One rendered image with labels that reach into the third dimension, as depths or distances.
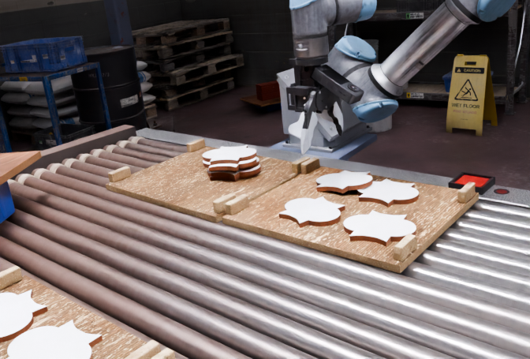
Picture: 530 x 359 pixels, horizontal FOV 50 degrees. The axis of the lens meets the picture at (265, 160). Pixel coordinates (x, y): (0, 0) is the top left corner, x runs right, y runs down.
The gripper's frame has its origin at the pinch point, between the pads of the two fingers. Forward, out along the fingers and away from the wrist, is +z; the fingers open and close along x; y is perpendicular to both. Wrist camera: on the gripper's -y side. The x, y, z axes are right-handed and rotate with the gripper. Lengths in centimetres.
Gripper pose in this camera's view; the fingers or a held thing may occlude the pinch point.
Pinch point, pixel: (325, 145)
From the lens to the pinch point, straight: 130.3
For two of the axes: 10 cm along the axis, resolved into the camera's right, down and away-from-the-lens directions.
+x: -6.4, 3.0, -7.1
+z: 1.0, 9.4, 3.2
